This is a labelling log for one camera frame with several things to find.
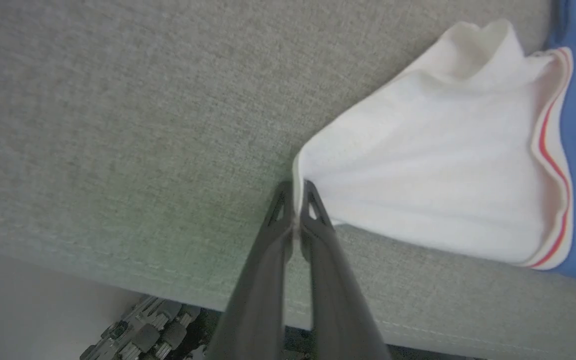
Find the blue white sports jersey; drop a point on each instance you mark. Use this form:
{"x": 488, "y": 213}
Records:
{"x": 443, "y": 160}

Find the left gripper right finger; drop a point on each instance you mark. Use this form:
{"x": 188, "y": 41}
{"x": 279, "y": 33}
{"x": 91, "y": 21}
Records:
{"x": 335, "y": 290}

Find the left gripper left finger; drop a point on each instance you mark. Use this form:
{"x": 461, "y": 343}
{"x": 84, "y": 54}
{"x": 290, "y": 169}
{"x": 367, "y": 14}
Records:
{"x": 263, "y": 280}

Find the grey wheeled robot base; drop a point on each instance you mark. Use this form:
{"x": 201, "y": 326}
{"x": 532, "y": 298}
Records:
{"x": 143, "y": 335}

